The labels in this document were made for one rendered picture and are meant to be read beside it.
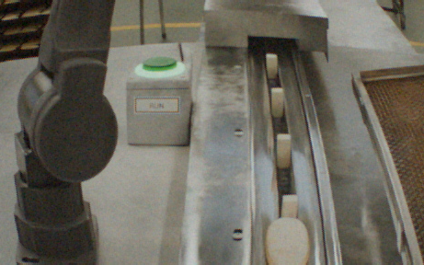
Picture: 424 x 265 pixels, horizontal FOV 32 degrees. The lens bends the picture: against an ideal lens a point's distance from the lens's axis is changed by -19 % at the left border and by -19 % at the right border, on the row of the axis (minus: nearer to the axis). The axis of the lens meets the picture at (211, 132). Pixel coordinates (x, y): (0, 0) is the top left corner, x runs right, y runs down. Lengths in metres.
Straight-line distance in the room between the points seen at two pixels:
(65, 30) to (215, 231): 0.21
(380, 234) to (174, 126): 0.31
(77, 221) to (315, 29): 0.59
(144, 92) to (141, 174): 0.10
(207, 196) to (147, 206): 0.09
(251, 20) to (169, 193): 0.39
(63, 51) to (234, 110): 0.35
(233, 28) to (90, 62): 0.57
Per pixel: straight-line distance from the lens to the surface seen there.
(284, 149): 0.86
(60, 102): 0.63
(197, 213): 0.73
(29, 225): 0.69
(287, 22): 1.18
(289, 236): 0.69
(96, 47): 0.65
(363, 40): 1.49
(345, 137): 1.01
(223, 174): 0.80
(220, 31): 1.18
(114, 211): 0.82
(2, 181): 0.90
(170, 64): 0.96
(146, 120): 0.96
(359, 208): 0.83
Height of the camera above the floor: 1.19
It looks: 21 degrees down
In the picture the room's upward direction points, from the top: straight up
